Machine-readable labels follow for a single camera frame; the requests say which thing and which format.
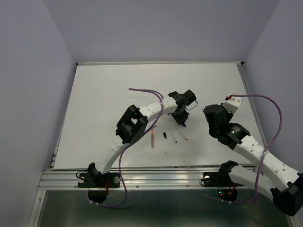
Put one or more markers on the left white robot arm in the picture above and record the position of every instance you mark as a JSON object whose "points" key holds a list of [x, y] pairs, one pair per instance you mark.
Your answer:
{"points": [[132, 126]]}

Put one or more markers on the aluminium frame rail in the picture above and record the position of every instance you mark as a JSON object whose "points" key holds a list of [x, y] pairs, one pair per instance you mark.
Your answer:
{"points": [[135, 179]]}

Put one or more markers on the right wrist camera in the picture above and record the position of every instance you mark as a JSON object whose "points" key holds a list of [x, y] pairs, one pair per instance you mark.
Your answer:
{"points": [[232, 104]]}

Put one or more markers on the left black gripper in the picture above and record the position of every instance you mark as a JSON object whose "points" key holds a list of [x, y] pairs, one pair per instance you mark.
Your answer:
{"points": [[183, 117]]}

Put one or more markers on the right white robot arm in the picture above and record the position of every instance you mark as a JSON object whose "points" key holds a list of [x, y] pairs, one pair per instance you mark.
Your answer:
{"points": [[276, 180]]}

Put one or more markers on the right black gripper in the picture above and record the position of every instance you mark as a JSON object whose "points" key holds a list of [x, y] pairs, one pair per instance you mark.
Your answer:
{"points": [[228, 114]]}

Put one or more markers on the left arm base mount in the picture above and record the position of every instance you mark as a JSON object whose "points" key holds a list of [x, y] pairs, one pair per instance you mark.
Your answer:
{"points": [[92, 178]]}

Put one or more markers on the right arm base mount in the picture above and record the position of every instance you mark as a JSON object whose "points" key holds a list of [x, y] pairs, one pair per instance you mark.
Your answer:
{"points": [[220, 178]]}

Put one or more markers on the orange highlighter pen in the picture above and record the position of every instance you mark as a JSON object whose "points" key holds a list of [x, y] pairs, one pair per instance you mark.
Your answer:
{"points": [[152, 139]]}

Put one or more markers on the black marker pen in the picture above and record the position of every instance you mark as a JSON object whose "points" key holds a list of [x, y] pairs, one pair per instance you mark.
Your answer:
{"points": [[173, 136]]}

